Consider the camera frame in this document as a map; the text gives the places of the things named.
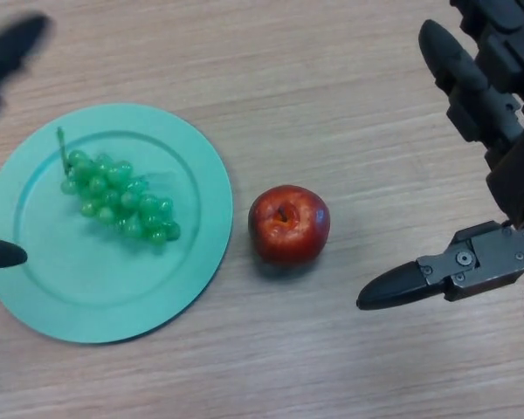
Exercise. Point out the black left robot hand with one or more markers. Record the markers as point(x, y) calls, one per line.
point(8, 48)

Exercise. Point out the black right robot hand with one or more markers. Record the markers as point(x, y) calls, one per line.
point(506, 78)

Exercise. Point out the green grape bunch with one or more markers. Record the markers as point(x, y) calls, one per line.
point(113, 196)

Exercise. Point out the teal round plate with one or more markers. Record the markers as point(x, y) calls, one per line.
point(91, 288)

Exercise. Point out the red apple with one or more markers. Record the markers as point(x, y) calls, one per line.
point(288, 231)

